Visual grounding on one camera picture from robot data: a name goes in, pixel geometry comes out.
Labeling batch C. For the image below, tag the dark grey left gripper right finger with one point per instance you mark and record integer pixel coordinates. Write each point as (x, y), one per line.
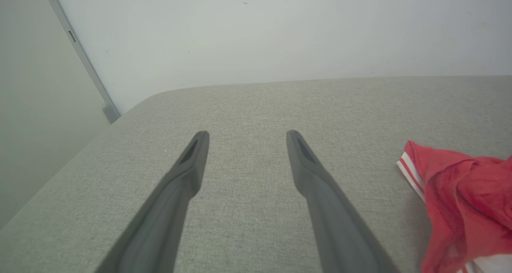
(336, 225)

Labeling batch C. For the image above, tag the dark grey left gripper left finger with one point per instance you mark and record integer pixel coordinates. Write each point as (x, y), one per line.
(160, 221)

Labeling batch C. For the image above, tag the red basketball jersey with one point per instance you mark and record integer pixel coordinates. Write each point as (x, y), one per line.
(464, 209)

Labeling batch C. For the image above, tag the grey metal wall strip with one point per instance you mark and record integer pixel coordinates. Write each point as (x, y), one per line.
(82, 55)

